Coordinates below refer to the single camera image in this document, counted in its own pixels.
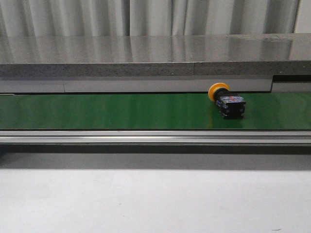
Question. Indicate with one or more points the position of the yellow push button switch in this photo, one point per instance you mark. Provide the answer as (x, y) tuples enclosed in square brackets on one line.
[(231, 105)]

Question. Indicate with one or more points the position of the green conveyor belt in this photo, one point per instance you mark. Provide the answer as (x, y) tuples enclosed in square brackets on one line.
[(280, 111)]

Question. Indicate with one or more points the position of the grey stone slab bench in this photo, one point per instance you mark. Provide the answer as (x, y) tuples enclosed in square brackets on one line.
[(132, 56)]

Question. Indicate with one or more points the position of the white pleated curtain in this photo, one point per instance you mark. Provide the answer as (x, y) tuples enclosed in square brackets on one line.
[(152, 17)]

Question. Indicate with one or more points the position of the grey rear conveyor rail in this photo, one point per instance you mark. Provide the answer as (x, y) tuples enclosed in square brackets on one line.
[(237, 83)]

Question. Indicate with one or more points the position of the aluminium front conveyor rail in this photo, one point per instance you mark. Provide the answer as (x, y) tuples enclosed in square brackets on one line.
[(296, 137)]

